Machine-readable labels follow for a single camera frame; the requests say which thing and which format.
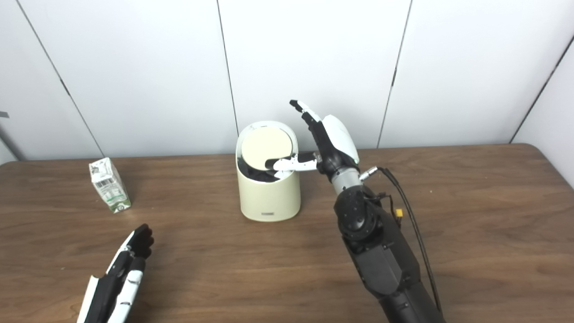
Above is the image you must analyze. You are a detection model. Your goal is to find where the round cream bin lid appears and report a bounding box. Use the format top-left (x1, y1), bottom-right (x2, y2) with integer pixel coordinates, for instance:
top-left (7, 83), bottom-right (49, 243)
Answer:
top-left (241, 127), bottom-right (294, 171)

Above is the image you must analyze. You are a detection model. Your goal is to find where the white green milk carton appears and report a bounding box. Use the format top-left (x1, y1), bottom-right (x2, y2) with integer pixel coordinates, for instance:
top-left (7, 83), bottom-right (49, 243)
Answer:
top-left (89, 157), bottom-right (132, 214)

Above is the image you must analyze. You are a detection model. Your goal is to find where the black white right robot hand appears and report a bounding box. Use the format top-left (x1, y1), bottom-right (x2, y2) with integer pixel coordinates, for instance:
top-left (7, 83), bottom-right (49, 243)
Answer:
top-left (265, 99), bottom-right (361, 181)

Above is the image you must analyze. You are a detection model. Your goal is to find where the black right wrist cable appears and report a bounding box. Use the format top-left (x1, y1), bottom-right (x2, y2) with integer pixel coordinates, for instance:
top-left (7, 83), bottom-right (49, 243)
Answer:
top-left (359, 166), bottom-right (445, 320)

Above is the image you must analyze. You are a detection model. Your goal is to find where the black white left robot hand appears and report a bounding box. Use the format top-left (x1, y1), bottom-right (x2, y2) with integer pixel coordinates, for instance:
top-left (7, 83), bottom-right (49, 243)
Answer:
top-left (76, 223), bottom-right (155, 323)

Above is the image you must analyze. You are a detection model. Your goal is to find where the cream-colored bin body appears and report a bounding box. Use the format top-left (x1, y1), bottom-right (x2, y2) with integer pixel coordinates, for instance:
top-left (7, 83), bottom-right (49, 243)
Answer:
top-left (236, 120), bottom-right (301, 222)

